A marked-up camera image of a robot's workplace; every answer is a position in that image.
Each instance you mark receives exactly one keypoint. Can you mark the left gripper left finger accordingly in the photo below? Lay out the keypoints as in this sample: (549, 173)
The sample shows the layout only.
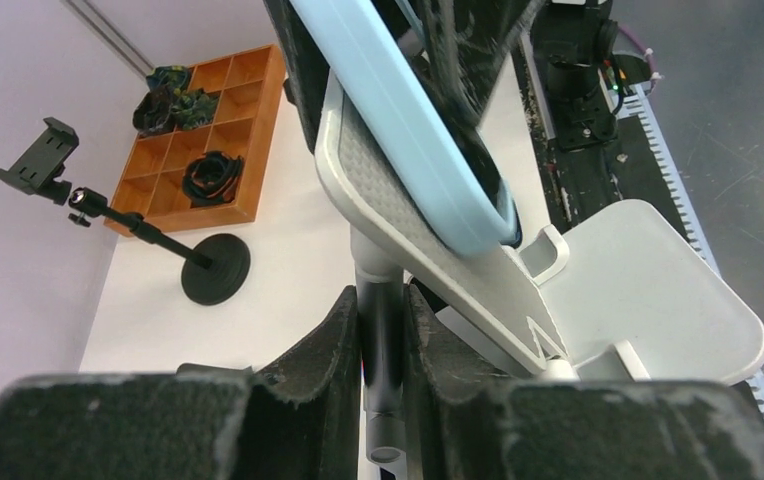
(296, 418)

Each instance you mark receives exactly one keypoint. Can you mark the light blue case phone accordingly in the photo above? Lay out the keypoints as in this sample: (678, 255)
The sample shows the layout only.
(469, 216)

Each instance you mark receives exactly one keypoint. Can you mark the orange compartment tray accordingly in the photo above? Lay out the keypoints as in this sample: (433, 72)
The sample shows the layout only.
(248, 86)

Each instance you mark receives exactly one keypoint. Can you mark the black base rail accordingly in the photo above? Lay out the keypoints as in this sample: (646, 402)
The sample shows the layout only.
(587, 172)

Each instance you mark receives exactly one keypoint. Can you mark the white cable duct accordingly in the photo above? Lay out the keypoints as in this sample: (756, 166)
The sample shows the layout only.
(700, 232)

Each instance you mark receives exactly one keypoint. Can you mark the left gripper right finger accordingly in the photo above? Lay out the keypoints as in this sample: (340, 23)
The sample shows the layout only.
(466, 419)

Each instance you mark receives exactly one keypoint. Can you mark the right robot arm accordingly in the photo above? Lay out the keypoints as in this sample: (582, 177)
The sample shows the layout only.
(570, 35)

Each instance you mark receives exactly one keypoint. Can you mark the black tall round-base stand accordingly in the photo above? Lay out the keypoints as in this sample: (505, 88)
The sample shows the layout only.
(213, 271)

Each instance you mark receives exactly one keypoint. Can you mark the white small phone stand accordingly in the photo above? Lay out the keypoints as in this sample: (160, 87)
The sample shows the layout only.
(620, 298)

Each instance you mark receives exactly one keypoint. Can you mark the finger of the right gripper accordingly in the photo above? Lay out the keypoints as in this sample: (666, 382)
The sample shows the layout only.
(466, 44)
(307, 69)

